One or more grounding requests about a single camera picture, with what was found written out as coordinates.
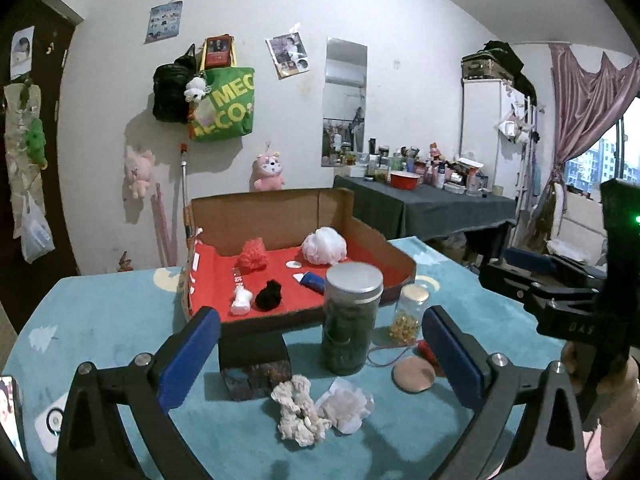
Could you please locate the red plush bunny toy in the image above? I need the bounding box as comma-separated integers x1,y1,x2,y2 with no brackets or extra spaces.
416,339,446,377

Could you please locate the black fluffy pom pom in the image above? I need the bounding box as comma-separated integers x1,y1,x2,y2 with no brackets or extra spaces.
254,280,282,312

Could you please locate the cream knitted scrunchie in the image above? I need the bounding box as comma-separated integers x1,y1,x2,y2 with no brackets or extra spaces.
270,375,332,448

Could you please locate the blue cloth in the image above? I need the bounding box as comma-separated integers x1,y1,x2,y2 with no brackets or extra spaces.
296,272,326,295

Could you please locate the person's right hand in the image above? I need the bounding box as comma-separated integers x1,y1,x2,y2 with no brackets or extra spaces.
582,354,639,479

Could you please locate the beige round coaster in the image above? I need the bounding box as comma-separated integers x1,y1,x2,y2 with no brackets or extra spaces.
392,356,436,394

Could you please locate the black box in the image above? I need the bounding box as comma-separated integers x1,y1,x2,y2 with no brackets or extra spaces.
218,333,292,402

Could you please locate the small jar with gold contents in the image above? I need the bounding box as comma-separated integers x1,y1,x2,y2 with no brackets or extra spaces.
388,284,430,344

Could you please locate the teal round table cover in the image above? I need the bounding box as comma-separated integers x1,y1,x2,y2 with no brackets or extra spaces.
4,237,561,479

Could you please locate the white tissue packet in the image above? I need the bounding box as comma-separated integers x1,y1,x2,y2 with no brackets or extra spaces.
314,377,375,436

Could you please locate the red mesh bath pouf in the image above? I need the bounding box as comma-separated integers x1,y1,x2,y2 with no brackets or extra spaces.
236,237,269,273

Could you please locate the cardboard box with red lining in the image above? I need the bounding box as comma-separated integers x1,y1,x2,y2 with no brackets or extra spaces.
182,188,416,337

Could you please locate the white device on table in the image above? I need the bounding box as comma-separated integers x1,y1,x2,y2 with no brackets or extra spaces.
34,392,68,456

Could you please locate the tall jar with dark contents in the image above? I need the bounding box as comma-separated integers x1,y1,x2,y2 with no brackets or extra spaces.
321,262,384,376

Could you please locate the dark green covered table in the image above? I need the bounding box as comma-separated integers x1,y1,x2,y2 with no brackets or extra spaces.
333,176,516,240

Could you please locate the white plastic bag on door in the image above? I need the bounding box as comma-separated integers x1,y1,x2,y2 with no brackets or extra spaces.
21,192,54,263

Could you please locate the white mesh bath pouf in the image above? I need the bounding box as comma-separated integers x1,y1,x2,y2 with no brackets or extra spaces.
300,226,347,266

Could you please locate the pale pink plush toy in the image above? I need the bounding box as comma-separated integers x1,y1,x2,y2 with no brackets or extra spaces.
125,146,155,200

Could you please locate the red bowl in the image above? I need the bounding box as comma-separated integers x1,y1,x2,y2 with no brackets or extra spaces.
390,171,421,191

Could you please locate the pink plush fox toy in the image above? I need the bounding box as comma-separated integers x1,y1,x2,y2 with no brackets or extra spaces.
252,152,284,192

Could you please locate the pink curtain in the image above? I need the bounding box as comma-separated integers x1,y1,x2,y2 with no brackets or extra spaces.
531,41,640,221

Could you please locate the white wardrobe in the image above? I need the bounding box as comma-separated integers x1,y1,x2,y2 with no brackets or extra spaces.
460,79,527,200

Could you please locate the green tote bag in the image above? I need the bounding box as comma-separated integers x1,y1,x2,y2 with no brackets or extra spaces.
188,35,255,142

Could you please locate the green plush on door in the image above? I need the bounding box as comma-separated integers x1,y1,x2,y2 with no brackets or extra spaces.
25,118,48,169

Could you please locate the dark wooden door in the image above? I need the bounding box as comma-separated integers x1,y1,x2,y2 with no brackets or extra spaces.
1,2,78,330

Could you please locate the white plush dog keychain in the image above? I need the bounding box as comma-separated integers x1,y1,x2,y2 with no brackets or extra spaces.
183,76,210,103

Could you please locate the black bag on wall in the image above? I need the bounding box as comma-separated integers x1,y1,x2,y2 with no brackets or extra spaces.
152,44,198,124

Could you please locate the wall mirror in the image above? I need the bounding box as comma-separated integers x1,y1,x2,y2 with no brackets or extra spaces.
321,37,368,167

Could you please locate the photo poster on wall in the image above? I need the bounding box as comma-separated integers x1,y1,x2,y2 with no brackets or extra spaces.
266,32,309,79

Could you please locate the blue poster on wall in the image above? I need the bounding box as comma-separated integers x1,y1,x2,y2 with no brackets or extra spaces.
144,1,183,44

